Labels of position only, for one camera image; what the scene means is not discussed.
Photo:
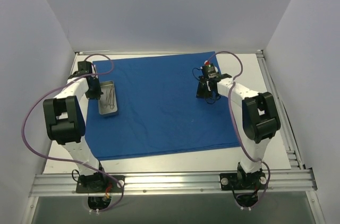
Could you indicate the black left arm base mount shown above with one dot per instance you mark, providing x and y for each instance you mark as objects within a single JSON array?
[{"x": 98, "y": 183}]

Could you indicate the blue surgical cloth wrap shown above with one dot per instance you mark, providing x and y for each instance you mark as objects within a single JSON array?
[{"x": 158, "y": 111}]

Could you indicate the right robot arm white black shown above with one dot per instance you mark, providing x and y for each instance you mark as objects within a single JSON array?
[{"x": 254, "y": 115}]

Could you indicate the aluminium back frame rail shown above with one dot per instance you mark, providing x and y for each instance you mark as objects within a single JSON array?
[{"x": 141, "y": 52}]

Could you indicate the steel ring-handled forceps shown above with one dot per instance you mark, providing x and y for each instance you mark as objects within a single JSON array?
[{"x": 105, "y": 102}]

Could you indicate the stainless steel tray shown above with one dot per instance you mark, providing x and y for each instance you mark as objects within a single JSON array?
[{"x": 107, "y": 111}]

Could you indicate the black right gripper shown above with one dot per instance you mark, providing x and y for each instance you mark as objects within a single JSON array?
[{"x": 202, "y": 90}]

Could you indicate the aluminium front frame rail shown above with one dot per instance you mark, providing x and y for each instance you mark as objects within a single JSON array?
[{"x": 295, "y": 180}]

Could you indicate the aluminium frame rail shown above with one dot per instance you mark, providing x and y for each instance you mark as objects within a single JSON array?
[
  {"x": 286, "y": 129},
  {"x": 295, "y": 180},
  {"x": 141, "y": 52}
]

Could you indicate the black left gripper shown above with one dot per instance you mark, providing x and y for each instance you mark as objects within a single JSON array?
[{"x": 93, "y": 94}]

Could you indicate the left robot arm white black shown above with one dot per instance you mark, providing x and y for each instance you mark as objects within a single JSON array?
[{"x": 65, "y": 123}]

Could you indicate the aluminium right frame rail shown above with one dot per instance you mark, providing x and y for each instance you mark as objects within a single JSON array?
[{"x": 286, "y": 129}]

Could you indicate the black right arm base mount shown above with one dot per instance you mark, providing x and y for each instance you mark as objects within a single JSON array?
[{"x": 231, "y": 181}]

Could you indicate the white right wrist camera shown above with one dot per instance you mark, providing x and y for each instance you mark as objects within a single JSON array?
[{"x": 209, "y": 68}]

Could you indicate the steel ring-handled scissors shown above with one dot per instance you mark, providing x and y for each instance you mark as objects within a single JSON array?
[{"x": 111, "y": 97}]

